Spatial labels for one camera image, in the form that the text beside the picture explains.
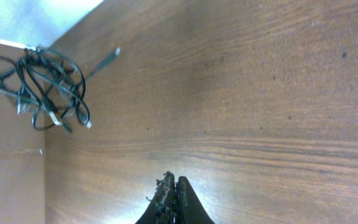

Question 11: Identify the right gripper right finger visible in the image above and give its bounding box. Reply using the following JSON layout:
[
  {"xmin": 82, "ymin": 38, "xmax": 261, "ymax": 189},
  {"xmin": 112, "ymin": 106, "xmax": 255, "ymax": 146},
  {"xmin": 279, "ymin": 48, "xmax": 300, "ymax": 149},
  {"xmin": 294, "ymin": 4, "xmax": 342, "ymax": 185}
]
[{"xmin": 175, "ymin": 176, "xmax": 214, "ymax": 224}]

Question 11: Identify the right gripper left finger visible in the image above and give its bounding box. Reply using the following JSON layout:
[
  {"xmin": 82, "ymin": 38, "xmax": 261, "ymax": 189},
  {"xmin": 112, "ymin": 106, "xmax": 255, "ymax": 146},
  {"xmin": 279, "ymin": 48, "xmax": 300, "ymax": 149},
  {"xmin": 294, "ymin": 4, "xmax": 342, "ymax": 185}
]
[{"xmin": 135, "ymin": 171, "xmax": 176, "ymax": 224}]

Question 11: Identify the black cable bundle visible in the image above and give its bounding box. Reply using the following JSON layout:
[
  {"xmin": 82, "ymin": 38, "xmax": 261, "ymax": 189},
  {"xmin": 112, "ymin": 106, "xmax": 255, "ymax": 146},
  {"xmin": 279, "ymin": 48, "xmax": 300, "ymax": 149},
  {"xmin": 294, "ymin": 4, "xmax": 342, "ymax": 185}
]
[{"xmin": 0, "ymin": 46, "xmax": 121, "ymax": 133}]

